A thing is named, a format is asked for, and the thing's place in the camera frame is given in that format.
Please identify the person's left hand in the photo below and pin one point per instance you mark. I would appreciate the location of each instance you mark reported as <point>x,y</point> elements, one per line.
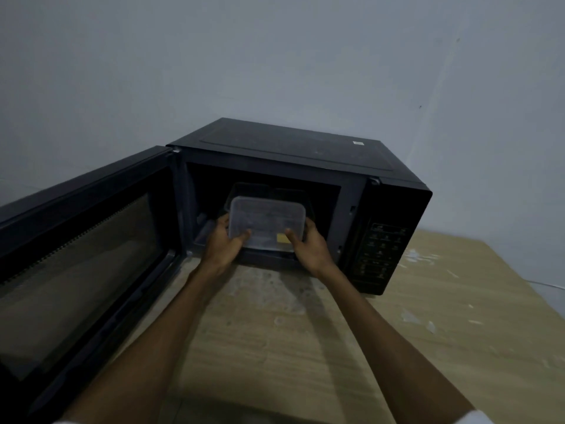
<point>220,251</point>

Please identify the person's right hand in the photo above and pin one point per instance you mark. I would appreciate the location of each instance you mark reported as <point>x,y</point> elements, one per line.
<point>314,253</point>

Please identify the person's right thumb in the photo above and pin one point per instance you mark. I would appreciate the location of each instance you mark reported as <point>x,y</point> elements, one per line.
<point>295,241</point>

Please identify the person's left thumb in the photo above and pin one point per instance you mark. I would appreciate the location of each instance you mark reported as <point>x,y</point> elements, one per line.
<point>240,238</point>

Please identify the clear plastic food container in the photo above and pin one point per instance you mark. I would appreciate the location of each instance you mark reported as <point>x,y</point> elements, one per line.
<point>267,225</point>

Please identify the person's left forearm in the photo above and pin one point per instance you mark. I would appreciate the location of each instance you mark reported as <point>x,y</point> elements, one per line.
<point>145,348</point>

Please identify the person's right forearm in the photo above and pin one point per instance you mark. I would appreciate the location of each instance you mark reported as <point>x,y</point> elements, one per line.
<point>388,348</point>

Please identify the black microwave oven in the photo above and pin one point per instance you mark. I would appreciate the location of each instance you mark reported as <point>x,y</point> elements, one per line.
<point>300,189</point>

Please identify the black microwave door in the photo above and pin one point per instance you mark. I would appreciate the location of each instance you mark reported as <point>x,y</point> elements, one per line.
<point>84,278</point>

